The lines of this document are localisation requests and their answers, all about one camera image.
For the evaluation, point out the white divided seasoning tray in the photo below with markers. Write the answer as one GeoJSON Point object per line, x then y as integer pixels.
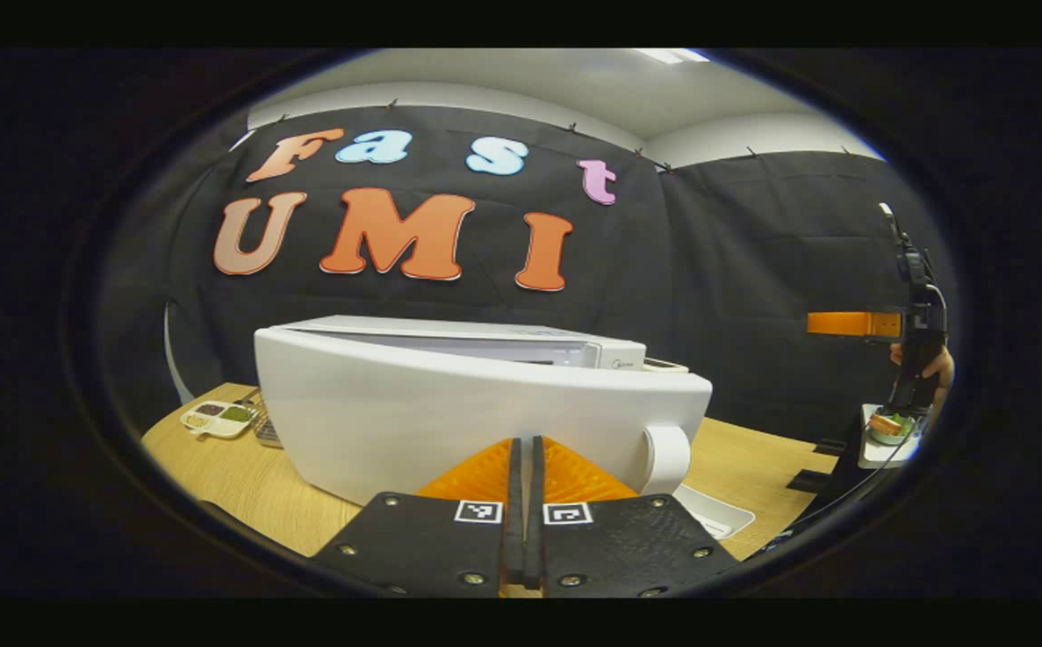
{"type": "Point", "coordinates": [216, 419]}

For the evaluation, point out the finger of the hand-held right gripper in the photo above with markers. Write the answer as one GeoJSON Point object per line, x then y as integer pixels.
{"type": "Point", "coordinates": [849, 324]}

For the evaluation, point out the ceiling light panel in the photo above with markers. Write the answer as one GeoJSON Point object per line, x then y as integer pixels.
{"type": "Point", "coordinates": [674, 55]}

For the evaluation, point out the white side table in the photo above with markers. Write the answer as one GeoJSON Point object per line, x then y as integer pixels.
{"type": "Point", "coordinates": [885, 454]}

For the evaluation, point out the metal mesh utensil holder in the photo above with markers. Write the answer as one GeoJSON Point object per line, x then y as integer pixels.
{"type": "Point", "coordinates": [268, 429]}

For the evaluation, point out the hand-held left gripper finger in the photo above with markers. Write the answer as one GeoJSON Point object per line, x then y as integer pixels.
{"type": "Point", "coordinates": [514, 512]}
{"type": "Point", "coordinates": [534, 521]}

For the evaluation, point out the white microwave oven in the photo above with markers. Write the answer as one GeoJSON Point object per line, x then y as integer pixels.
{"type": "Point", "coordinates": [440, 422]}

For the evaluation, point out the white toaster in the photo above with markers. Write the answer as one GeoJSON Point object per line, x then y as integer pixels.
{"type": "Point", "coordinates": [665, 366]}

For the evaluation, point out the white rectangular dish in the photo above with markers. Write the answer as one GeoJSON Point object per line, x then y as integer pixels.
{"type": "Point", "coordinates": [719, 517]}

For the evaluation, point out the bowl of mixed food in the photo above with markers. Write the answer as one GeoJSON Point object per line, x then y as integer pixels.
{"type": "Point", "coordinates": [889, 427]}

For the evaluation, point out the small black block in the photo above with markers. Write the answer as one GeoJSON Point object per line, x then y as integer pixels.
{"type": "Point", "coordinates": [830, 447]}
{"type": "Point", "coordinates": [805, 482]}

